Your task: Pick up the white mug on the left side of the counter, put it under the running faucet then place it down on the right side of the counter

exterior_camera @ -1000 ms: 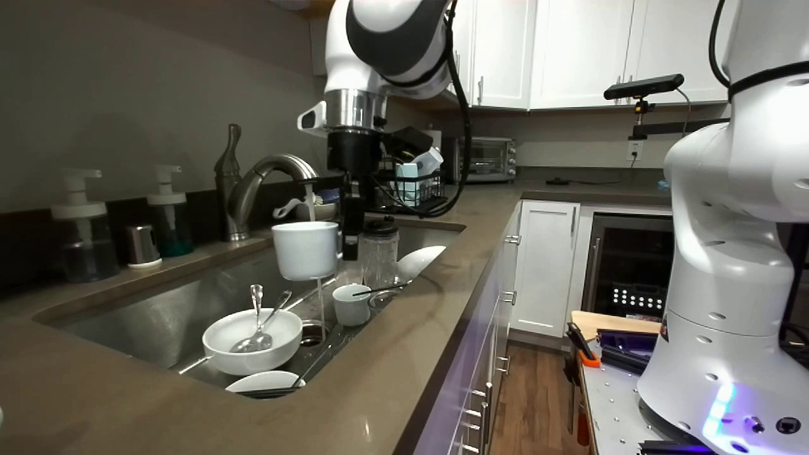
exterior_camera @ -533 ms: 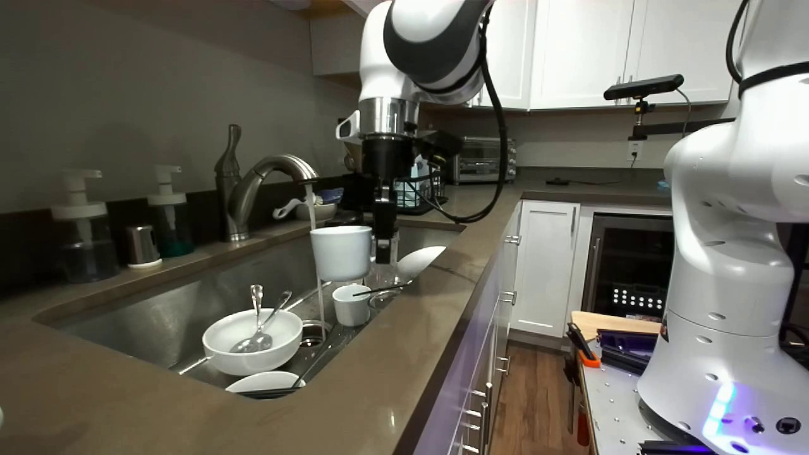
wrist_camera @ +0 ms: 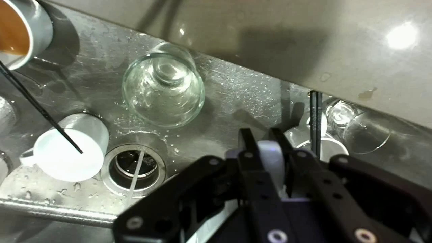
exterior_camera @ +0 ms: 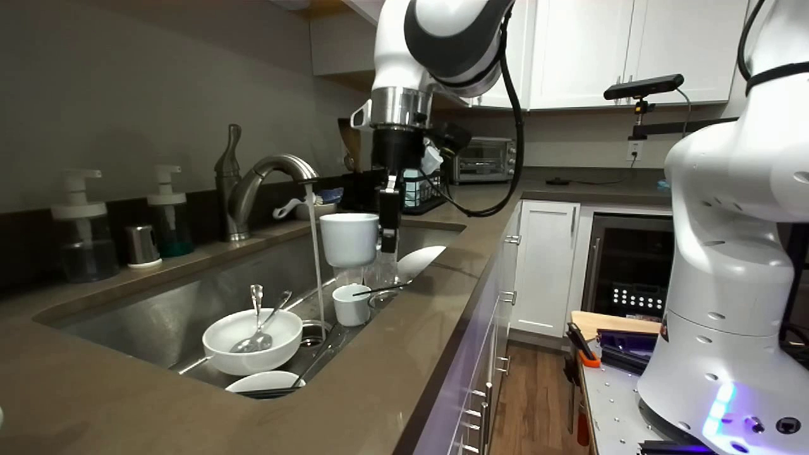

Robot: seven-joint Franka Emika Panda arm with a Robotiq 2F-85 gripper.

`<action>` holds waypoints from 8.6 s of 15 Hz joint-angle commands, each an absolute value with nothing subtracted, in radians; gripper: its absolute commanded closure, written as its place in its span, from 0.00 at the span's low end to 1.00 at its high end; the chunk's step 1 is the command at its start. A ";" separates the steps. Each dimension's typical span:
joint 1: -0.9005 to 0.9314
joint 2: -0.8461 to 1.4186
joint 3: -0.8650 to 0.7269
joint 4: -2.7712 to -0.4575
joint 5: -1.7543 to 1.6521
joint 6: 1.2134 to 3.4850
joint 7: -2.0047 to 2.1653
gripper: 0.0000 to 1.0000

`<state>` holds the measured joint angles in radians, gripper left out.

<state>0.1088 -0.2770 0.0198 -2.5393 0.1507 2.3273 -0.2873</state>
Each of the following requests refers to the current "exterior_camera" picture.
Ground white ceramic bowl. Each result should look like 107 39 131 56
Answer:
199 306 305 379

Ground small cup with brown liquid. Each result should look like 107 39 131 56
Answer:
328 280 377 330

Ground brushed steel faucet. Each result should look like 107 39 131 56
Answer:
212 122 323 248

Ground white ceramic mug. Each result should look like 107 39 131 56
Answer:
317 209 385 274

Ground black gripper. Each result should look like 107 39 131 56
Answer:
371 123 429 256

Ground white base cabinet run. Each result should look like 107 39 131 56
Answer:
391 200 525 455

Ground black dish rack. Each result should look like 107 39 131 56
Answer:
399 161 453 218

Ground silver spoon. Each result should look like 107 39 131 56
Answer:
233 288 298 357

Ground robot mounting table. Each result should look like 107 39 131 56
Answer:
580 360 703 455

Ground black stereo camera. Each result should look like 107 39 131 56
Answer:
601 71 688 103

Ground silver fork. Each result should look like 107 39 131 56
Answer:
247 280 269 334

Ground white pump soap dispenser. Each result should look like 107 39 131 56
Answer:
143 161 199 261
49 167 121 285

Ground black utensil handle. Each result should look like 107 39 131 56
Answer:
175 352 214 379

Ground white upper cabinets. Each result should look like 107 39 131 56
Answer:
471 0 754 113

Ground stainless steel sink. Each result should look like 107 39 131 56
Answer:
33 218 467 405

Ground wooden board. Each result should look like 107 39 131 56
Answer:
568 309 666 341

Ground small white dish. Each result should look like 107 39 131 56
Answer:
223 370 309 400

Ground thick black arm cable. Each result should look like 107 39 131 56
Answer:
736 0 809 97

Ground white curved plate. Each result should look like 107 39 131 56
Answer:
395 242 451 282

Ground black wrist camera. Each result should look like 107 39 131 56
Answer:
423 122 475 164

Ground small metal cup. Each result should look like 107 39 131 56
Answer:
124 221 164 271

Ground black undercounter wine cooler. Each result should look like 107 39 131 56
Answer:
580 209 677 322

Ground black orange bar clamp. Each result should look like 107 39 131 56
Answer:
564 318 607 371

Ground slim dark metal utensil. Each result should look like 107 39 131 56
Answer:
346 279 418 304

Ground white cabinet door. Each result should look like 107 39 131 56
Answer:
508 197 585 341

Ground pale blue cup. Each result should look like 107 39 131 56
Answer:
399 164 425 213

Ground black box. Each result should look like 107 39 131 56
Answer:
597 328 660 373

